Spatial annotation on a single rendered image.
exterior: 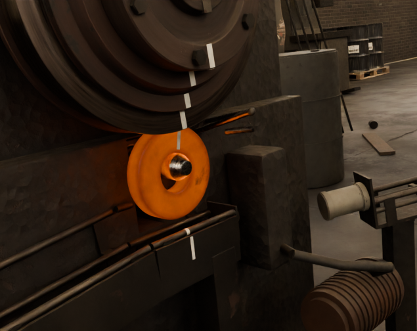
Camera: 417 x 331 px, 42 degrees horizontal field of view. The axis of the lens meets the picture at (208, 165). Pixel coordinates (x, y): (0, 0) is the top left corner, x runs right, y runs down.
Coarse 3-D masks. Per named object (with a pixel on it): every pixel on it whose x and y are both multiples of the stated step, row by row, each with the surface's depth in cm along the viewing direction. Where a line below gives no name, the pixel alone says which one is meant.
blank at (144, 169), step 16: (144, 144) 85; (160, 144) 87; (176, 144) 89; (192, 144) 92; (144, 160) 85; (160, 160) 87; (192, 160) 92; (208, 160) 95; (128, 176) 86; (144, 176) 85; (160, 176) 88; (192, 176) 92; (208, 176) 95; (144, 192) 85; (160, 192) 88; (176, 192) 90; (192, 192) 93; (144, 208) 87; (160, 208) 88; (176, 208) 90; (192, 208) 93
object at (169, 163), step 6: (168, 156) 89; (174, 156) 88; (180, 156) 88; (168, 162) 88; (174, 162) 87; (180, 162) 87; (186, 162) 87; (162, 168) 89; (168, 168) 87; (174, 168) 87; (180, 168) 87; (186, 168) 88; (162, 174) 89; (168, 174) 88; (174, 174) 87; (180, 174) 87; (186, 174) 88
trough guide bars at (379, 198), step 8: (416, 176) 117; (392, 184) 116; (400, 184) 116; (376, 192) 116; (392, 192) 116; (400, 192) 110; (408, 192) 110; (416, 192) 110; (376, 200) 109; (384, 200) 109; (392, 200) 109; (408, 200) 110; (416, 200) 110; (376, 208) 110; (384, 208) 109; (392, 208) 110; (392, 216) 110; (392, 224) 110
